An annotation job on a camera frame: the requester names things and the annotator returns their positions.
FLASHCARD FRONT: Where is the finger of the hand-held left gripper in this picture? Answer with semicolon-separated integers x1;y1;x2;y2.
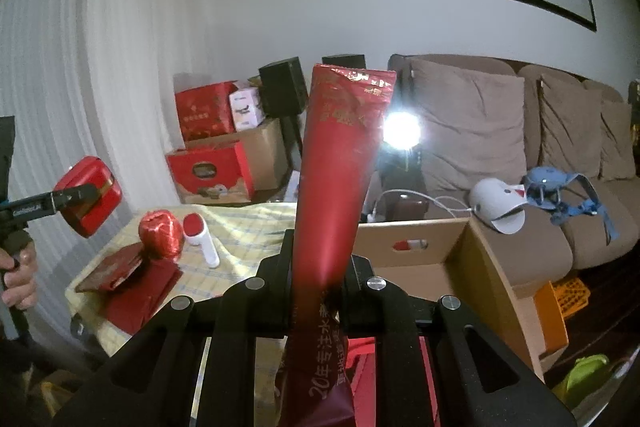
50;184;99;219

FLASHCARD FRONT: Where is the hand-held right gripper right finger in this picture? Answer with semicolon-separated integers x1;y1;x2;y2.
345;252;576;427

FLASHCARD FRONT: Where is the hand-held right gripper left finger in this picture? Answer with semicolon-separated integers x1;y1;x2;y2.
52;229;301;427

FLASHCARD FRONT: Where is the red rounded tin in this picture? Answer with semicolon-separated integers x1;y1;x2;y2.
53;156;123;238

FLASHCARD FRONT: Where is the red ribbon ball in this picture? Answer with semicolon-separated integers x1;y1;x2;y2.
139;210;183;260

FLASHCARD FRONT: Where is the large cardboard box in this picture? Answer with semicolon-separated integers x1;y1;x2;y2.
352;217;546;383

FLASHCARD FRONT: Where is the red long foil packet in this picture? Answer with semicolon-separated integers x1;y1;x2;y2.
275;63;398;427

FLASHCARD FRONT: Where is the person's left hand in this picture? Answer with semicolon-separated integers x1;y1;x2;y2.
0;241;39;312

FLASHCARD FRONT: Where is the yellow plaid tablecloth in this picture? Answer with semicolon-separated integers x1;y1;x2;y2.
65;202;301;358

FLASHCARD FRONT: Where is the dark red envelope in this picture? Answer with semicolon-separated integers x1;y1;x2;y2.
75;243;146;293

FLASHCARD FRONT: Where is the dark brown round object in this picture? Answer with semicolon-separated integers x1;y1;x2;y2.
382;197;431;223

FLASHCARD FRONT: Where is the red white lint brush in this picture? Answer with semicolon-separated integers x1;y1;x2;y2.
183;213;221;267

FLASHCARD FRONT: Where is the white curtain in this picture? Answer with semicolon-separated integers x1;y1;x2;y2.
0;0;201;308

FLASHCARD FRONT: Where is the red flat paper bag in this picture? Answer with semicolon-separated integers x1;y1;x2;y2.
105;259;183;335

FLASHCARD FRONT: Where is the brown cardboard carton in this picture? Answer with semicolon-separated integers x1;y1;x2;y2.
172;117;291;192

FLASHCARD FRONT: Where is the white dome device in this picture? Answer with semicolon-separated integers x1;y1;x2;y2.
469;178;527;235

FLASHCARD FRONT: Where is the bright lamp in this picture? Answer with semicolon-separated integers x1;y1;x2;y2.
382;112;421;150

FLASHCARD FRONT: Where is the white printed box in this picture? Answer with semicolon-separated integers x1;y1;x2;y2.
229;87;266;132

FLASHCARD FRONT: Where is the brown sofa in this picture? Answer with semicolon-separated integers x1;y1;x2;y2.
387;53;640;285

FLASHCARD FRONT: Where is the small orange cardboard box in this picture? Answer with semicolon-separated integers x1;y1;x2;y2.
532;279;571;353

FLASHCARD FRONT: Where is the black speaker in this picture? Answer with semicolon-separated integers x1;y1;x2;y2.
321;54;366;70
258;61;308;118

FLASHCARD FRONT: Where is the large brown cushion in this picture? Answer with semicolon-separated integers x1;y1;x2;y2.
410;58;526;198

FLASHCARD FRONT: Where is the orange plastic basket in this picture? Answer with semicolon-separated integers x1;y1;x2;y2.
555;276;592;323

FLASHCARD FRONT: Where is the green plastic bin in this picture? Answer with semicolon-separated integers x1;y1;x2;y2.
552;354;611;400

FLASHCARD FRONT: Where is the medium brown cushion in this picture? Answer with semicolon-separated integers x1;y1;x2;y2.
537;73;603;180

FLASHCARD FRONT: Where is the small brown cushion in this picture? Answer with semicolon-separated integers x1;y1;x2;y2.
597;99;637;182

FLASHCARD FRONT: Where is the white cable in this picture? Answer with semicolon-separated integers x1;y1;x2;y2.
367;189;473;224

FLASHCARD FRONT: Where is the blue strap harness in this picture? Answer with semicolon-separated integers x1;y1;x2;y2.
522;166;621;248

